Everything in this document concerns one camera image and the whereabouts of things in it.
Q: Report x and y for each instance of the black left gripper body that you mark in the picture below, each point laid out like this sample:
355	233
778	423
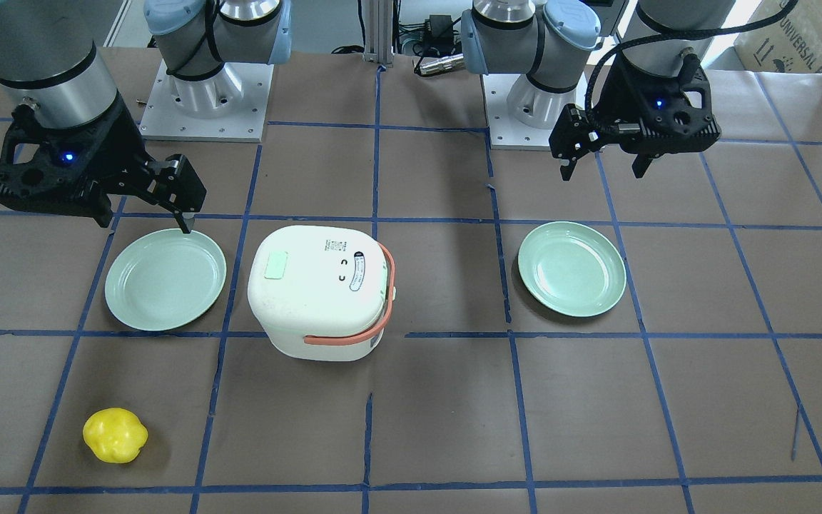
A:
620	93

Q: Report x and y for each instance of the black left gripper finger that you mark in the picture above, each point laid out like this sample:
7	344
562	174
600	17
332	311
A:
641	164
567	168

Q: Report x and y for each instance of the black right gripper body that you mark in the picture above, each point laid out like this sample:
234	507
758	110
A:
120	140

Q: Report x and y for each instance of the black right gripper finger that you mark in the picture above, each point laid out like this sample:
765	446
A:
185	221

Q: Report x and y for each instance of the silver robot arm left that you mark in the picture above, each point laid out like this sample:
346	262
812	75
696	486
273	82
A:
551	43

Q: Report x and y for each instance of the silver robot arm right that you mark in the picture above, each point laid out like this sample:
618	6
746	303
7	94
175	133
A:
50	60

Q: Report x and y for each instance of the green plate near lemon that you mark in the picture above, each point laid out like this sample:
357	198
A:
165	280

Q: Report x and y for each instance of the green plate far side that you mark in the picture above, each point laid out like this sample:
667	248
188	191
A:
572	269

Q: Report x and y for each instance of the cardboard box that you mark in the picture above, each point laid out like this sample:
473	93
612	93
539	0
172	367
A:
791	45

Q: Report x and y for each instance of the black power adapter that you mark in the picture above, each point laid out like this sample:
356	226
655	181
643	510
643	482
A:
438	30

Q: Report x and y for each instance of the yellow lemon toy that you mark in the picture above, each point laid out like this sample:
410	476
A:
115	435

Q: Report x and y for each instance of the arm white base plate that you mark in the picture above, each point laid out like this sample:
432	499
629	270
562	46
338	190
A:
520	116
229	107

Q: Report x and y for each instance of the white rice cooker orange handle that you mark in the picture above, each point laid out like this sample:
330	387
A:
322	293

